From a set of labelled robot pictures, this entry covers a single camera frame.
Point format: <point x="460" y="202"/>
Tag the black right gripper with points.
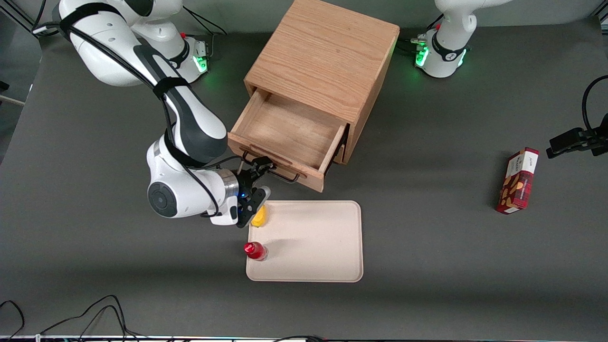
<point x="245" y="180"/>

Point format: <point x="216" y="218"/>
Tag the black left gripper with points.
<point x="571" y="139"/>

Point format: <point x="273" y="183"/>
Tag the wooden drawer with box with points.
<point x="289" y="133"/>

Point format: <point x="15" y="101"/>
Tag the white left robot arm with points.
<point x="449" y="47"/>

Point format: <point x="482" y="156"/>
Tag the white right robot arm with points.
<point x="109" y="47"/>

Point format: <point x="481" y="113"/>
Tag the wooden drawer cabinet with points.
<point x="327" y="52"/>

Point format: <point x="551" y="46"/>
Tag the yellow squeeze bottle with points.
<point x="261" y="219"/>

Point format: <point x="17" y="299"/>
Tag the red cracker box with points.
<point x="517" y="183"/>

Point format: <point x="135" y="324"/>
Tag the red capped bottle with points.
<point x="254" y="250"/>

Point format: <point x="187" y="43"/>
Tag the beige rectangular tray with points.
<point x="318" y="242"/>

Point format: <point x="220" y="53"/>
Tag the white rod beside table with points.
<point x="12" y="100"/>

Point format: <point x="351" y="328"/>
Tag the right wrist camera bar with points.
<point x="251" y="208"/>

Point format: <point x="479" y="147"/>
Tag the aluminium frame rail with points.
<point x="16" y="12"/>

